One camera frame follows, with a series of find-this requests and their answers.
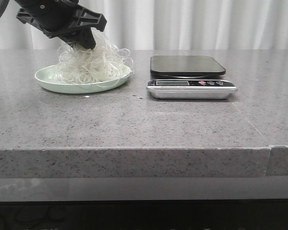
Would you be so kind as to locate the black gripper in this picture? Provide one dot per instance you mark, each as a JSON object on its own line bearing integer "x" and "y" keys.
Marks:
{"x": 66, "y": 19}

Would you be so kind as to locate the white vermicelli noodle bundle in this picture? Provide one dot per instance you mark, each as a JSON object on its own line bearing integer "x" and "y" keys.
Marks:
{"x": 79, "y": 65}

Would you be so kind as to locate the light green plate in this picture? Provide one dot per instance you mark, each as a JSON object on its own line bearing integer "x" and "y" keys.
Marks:
{"x": 47, "y": 80}

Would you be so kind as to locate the white curtain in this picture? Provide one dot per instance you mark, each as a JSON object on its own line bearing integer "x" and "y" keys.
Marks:
{"x": 194, "y": 24}

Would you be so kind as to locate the black and silver kitchen scale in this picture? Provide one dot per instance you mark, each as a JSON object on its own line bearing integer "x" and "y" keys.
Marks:
{"x": 188, "y": 77}

